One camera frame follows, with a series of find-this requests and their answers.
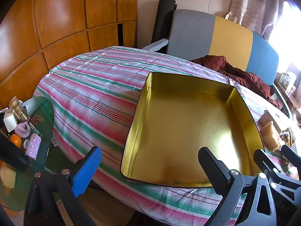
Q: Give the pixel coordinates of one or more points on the glass jar with gold lid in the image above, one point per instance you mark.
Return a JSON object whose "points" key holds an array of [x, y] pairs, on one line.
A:
{"points": [[18, 109]]}

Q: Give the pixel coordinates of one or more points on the small white box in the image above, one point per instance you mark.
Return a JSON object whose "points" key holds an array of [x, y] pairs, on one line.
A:
{"points": [[268, 117]]}

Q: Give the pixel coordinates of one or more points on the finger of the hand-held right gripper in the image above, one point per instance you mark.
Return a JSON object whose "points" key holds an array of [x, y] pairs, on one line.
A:
{"points": [[264, 159], [291, 154]]}

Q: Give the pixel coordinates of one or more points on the orange fruit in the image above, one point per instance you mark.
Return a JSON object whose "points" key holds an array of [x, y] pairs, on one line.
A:
{"points": [[16, 140]]}

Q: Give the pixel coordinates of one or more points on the gold metal tin box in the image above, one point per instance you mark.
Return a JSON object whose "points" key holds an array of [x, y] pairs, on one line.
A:
{"points": [[188, 127]]}

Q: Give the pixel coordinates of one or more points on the white box on shelf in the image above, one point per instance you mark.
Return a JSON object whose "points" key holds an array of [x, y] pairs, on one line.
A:
{"points": [[289, 82]]}

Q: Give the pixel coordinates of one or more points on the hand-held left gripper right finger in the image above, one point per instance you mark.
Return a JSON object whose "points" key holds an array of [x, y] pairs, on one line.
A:
{"points": [[211, 169]]}

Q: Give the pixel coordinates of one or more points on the white paper carton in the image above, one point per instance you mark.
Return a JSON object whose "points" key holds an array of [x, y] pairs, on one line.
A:
{"points": [[10, 122]]}

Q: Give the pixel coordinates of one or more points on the grey yellow blue sofa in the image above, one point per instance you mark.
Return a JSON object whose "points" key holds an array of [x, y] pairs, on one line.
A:
{"points": [[230, 35]]}

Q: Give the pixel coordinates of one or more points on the pale purple sock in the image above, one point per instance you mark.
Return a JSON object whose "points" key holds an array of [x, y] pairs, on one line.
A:
{"points": [[22, 130]]}

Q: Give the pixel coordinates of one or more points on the wooden wardrobe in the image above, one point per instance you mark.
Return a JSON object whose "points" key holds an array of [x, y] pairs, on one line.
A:
{"points": [[58, 16]]}

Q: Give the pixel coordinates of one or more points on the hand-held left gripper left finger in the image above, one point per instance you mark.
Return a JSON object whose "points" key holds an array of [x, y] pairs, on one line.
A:
{"points": [[86, 173]]}

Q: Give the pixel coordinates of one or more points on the pink green striped blanket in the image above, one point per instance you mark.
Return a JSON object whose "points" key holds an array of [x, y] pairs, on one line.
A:
{"points": [[94, 87]]}

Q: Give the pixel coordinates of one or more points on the wooden side shelf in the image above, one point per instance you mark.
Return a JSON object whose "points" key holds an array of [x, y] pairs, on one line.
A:
{"points": [[290, 98]]}

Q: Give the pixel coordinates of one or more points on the round glass side table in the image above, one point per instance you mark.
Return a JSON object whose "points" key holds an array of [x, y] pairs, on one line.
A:
{"points": [[44, 113]]}

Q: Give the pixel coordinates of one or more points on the black rolled mat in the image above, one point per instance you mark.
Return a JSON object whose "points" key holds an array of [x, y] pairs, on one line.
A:
{"points": [[163, 18]]}

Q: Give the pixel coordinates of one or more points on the dark red garment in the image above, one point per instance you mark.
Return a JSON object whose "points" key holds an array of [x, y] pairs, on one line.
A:
{"points": [[247, 77]]}

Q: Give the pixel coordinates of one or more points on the pale patterned curtain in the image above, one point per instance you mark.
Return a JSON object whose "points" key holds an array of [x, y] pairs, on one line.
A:
{"points": [[254, 4]]}

